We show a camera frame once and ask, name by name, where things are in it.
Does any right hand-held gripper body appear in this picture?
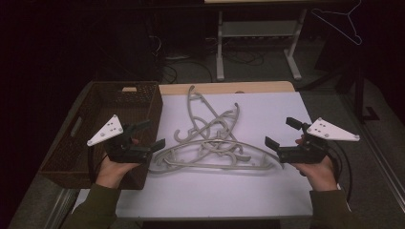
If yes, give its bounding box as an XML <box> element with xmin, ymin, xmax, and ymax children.
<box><xmin>276</xmin><ymin>116</ymin><xmax>361</xmax><ymax>165</ymax></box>

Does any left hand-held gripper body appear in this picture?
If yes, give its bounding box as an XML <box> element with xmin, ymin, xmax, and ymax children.
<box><xmin>86</xmin><ymin>114</ymin><xmax>154</xmax><ymax>164</ymax></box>

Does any grey plastic clothes hanger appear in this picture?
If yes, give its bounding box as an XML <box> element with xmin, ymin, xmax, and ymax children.
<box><xmin>147</xmin><ymin>137</ymin><xmax>285</xmax><ymax>175</ymax></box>
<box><xmin>174</xmin><ymin>85</ymin><xmax>243</xmax><ymax>160</ymax></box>
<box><xmin>190</xmin><ymin>102</ymin><xmax>252</xmax><ymax>163</ymax></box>
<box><xmin>152</xmin><ymin>139</ymin><xmax>256</xmax><ymax>170</ymax></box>

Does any brown woven basket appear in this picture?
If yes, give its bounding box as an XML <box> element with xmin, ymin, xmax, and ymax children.
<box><xmin>38</xmin><ymin>80</ymin><xmax>164</xmax><ymax>191</ymax></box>

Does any person's left hand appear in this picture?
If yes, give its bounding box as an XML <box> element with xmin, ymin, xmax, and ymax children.
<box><xmin>95</xmin><ymin>155</ymin><xmax>141</xmax><ymax>190</ymax></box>

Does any person's right hand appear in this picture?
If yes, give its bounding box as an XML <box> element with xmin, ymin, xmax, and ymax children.
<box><xmin>290</xmin><ymin>155</ymin><xmax>340</xmax><ymax>192</ymax></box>

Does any black metal stand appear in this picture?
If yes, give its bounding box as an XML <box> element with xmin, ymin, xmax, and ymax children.
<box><xmin>299</xmin><ymin>31</ymin><xmax>380</xmax><ymax>124</ymax></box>

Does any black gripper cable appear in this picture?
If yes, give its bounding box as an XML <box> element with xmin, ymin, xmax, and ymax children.
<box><xmin>327</xmin><ymin>141</ymin><xmax>353</xmax><ymax>204</ymax></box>
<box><xmin>87</xmin><ymin>145</ymin><xmax>108</xmax><ymax>185</ymax></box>

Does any black floor cable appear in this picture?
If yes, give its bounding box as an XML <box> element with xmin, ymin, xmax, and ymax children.
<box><xmin>222</xmin><ymin>48</ymin><xmax>266</xmax><ymax>67</ymax></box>
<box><xmin>161</xmin><ymin>59</ymin><xmax>214</xmax><ymax>84</ymax></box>

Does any metal rail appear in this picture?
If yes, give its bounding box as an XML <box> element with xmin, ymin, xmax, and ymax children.
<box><xmin>47</xmin><ymin>188</ymin><xmax>78</xmax><ymax>229</ymax></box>
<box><xmin>342</xmin><ymin>94</ymin><xmax>405</xmax><ymax>206</ymax></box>

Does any white metal table frame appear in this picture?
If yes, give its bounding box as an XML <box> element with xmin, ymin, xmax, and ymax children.
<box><xmin>203</xmin><ymin>0</ymin><xmax>309</xmax><ymax>82</ymax></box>

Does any thin wire clothes hanger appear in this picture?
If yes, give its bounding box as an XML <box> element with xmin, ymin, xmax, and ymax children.
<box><xmin>310</xmin><ymin>0</ymin><xmax>364</xmax><ymax>46</ymax></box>

